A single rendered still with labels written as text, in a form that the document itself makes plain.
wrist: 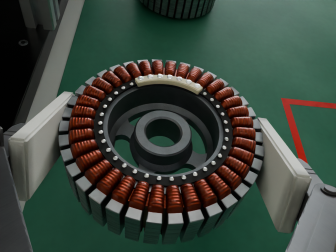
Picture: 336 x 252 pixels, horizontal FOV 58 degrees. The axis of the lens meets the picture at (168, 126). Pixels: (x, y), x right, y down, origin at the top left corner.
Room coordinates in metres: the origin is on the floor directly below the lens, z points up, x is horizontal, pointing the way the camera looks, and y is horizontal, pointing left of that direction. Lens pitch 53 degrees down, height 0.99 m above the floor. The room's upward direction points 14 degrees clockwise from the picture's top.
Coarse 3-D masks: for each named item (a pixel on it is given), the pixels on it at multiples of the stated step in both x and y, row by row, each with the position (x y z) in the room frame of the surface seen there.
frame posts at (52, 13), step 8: (24, 0) 0.25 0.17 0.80; (32, 0) 0.26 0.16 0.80; (40, 0) 0.25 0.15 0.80; (48, 0) 0.25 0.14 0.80; (56, 0) 0.28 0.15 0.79; (24, 8) 0.25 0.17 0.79; (32, 8) 0.25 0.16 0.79; (40, 8) 0.25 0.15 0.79; (48, 8) 0.25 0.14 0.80; (56, 8) 0.27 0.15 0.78; (24, 16) 0.25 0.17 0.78; (32, 16) 0.25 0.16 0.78; (40, 16) 0.26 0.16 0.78; (48, 16) 0.25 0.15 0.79; (56, 16) 0.27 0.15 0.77; (32, 24) 0.25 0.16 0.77; (48, 24) 0.25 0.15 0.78
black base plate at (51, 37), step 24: (0, 0) 0.28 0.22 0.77; (0, 24) 0.24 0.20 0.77; (24, 24) 0.25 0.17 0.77; (0, 48) 0.21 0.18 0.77; (24, 48) 0.21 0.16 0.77; (48, 48) 0.24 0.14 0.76; (0, 72) 0.18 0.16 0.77; (24, 72) 0.18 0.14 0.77; (0, 96) 0.15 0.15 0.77; (24, 96) 0.16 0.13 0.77; (0, 120) 0.13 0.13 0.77; (24, 120) 0.14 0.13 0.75
